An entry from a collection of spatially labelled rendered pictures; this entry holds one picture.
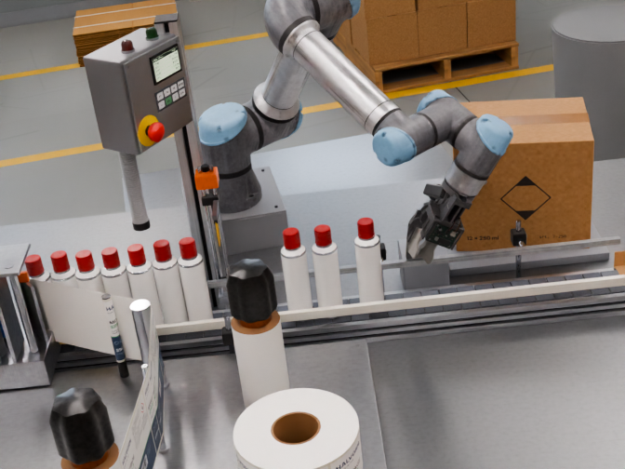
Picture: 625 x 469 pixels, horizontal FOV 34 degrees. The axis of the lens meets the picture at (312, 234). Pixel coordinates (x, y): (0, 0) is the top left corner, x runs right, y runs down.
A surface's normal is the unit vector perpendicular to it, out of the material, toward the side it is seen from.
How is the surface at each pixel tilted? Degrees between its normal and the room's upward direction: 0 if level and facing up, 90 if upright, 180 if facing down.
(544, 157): 90
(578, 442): 0
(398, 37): 90
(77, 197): 0
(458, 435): 0
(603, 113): 94
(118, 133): 90
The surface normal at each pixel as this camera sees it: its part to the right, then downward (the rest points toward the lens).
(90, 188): -0.10, -0.87
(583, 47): -0.61, 0.50
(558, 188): -0.12, 0.50
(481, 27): 0.22, 0.47
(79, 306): -0.44, 0.48
